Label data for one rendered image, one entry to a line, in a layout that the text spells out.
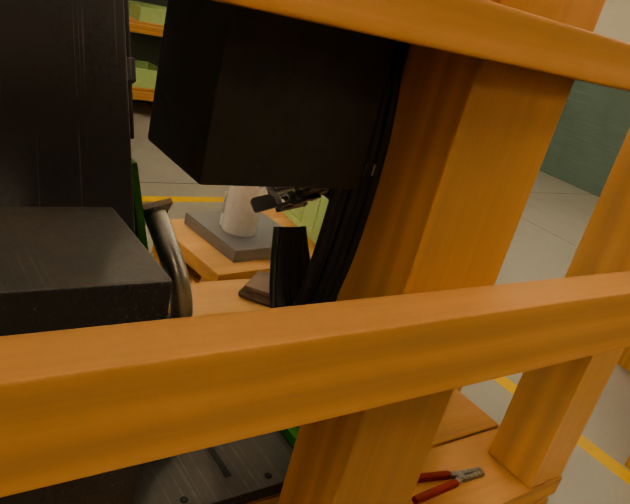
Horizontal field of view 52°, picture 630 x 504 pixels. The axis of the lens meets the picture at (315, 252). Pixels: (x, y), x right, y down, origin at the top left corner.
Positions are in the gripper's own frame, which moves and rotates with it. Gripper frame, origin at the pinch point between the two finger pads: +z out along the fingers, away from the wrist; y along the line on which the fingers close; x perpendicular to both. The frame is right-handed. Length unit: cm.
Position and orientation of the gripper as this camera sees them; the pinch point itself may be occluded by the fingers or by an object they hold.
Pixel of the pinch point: (267, 195)
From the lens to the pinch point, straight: 93.7
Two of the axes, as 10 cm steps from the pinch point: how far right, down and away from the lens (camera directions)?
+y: 4.0, -3.0, -8.7
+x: 3.7, 9.2, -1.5
